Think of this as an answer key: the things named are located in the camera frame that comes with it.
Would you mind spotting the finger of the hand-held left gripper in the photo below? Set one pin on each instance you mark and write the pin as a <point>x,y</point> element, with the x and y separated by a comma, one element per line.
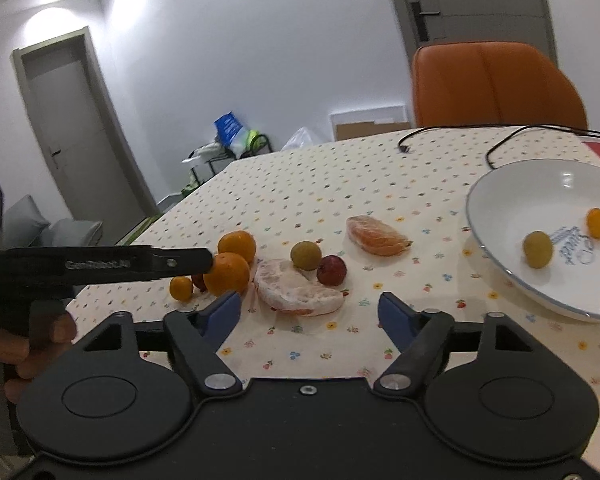
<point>180,262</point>

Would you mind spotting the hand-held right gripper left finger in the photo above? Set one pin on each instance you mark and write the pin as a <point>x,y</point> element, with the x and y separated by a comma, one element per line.
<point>222,312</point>

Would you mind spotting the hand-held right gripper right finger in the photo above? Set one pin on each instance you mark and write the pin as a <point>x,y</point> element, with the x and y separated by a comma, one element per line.
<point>394,316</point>

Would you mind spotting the round orange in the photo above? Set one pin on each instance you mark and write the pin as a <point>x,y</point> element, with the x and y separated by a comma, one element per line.
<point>226,275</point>
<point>237,245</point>

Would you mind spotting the pale peeled citrus half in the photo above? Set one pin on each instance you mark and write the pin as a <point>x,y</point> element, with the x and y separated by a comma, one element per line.
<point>290,295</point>

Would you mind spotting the dark red small fruit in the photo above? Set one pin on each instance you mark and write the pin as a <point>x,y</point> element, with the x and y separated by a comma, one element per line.
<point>331,271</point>
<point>198,282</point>

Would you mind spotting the white bowl with blue rim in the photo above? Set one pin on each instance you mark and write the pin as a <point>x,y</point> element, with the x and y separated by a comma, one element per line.
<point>525,195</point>

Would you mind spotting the person's left hand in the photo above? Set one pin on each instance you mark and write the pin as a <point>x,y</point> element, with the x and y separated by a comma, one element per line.
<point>0,342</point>

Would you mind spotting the small orange kumquat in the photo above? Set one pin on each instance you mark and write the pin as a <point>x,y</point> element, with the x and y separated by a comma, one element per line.
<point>181,289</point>
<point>597,223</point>

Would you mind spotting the grey sofa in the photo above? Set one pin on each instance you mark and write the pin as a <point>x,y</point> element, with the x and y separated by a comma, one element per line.
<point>35,225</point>

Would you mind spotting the peeled orange segments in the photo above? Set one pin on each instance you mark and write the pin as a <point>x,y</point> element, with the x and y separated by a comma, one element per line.
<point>377,236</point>

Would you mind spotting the yellow-green round fruit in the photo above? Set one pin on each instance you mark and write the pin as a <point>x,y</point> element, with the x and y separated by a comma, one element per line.
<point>538,250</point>
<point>306,255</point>

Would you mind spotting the black metal rack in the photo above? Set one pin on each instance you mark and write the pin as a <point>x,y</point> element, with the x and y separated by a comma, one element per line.
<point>215,165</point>

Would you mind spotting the floral tablecloth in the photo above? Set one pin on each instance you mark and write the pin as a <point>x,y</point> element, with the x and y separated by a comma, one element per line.
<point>290,190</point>

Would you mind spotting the blue plastic bag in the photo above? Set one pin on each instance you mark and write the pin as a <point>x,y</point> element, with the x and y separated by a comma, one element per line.
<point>227,127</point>

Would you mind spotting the grey door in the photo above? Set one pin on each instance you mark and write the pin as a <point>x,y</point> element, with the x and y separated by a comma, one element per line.
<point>75,125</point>
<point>480,0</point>

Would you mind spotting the clear plastic bag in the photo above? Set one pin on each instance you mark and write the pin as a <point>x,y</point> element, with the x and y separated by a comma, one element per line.
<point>300,139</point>

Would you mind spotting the white framed cardboard panel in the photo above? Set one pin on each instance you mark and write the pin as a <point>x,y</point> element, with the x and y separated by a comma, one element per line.
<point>370,122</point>

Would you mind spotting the orange leather chair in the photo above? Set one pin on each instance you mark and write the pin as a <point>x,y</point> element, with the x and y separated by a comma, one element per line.
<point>490,85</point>

